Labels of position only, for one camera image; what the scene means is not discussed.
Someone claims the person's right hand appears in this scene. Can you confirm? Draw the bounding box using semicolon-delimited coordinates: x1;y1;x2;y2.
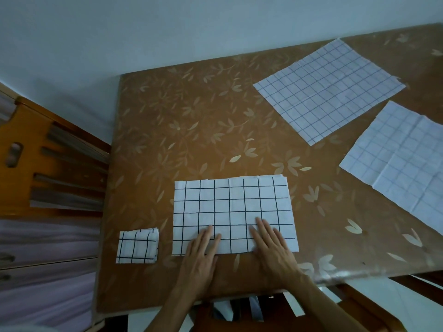
248;217;305;291

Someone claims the orange wooden chair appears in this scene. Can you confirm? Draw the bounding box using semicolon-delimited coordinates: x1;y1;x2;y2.
0;96;111;218
192;281;411;332
387;273;443;296

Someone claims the person's left hand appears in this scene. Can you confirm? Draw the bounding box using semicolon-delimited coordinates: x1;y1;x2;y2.
178;224;222;298

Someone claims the wooden shelf cabinet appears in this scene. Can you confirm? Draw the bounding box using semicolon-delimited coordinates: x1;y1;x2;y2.
0;81;104;332

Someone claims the grid cloth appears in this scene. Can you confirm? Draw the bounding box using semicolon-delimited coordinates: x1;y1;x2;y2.
338;101;443;236
252;38;406;146
172;175;299;256
116;228;160;265

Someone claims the brown floral table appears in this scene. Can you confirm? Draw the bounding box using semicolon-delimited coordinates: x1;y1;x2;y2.
95;23;443;315

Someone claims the person's right forearm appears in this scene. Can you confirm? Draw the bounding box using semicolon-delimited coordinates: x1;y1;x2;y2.
283;273;369;332

